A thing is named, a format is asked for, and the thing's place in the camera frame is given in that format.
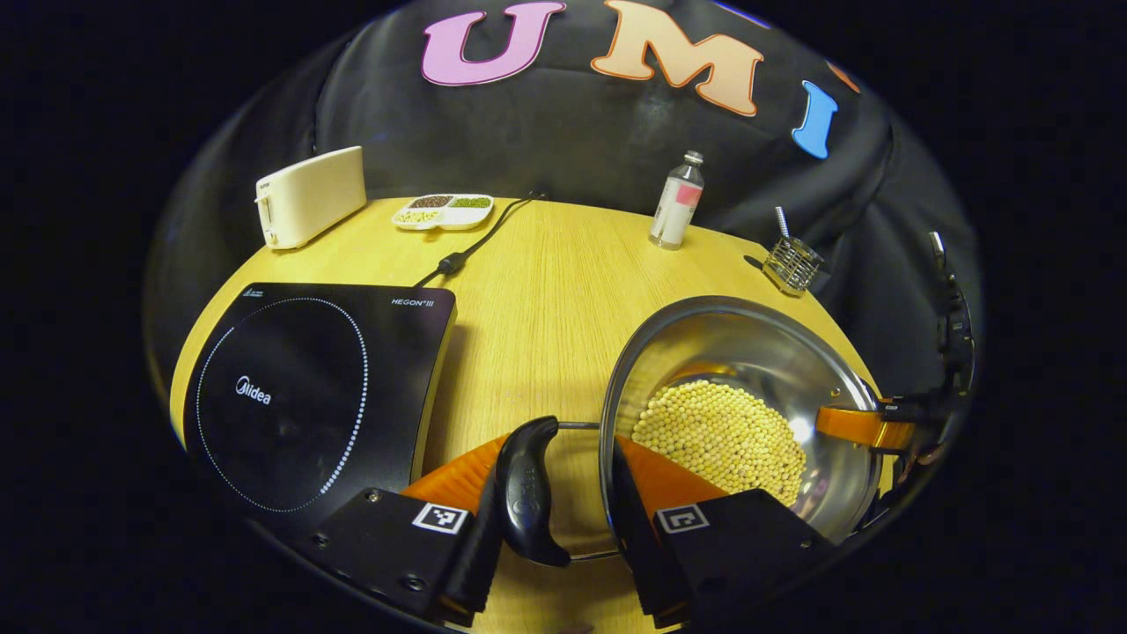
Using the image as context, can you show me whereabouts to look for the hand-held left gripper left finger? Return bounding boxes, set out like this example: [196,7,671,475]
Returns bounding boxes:
[308,436,512,628]

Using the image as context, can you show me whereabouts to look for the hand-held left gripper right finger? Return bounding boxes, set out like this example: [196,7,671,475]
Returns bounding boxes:
[608,436,837,630]

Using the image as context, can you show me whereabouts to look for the steel pot with black handle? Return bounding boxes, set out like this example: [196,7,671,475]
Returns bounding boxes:
[493,295,886,569]

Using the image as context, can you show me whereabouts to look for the black induction cooktop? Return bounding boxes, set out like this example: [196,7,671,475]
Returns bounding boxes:
[182,282,457,529]

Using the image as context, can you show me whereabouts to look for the pile of yellow soybeans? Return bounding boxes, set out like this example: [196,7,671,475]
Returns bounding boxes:
[631,379,807,507]

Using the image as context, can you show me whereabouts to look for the clear bottle with pink label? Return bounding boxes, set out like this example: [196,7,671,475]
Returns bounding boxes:
[649,150,705,251]

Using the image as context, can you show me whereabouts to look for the white divided dish of beans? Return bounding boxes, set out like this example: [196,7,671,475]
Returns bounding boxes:
[392,194,494,232]

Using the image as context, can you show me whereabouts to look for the white toaster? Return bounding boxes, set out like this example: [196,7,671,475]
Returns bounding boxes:
[255,145,367,250]

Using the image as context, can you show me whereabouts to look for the black backdrop cloth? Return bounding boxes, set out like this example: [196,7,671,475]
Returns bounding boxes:
[145,0,983,397]

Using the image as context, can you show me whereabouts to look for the wire mesh holder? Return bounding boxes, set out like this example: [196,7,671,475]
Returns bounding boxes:
[762,236,827,296]

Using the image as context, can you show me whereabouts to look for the black power cable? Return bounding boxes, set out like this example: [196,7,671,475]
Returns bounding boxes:
[414,192,547,287]

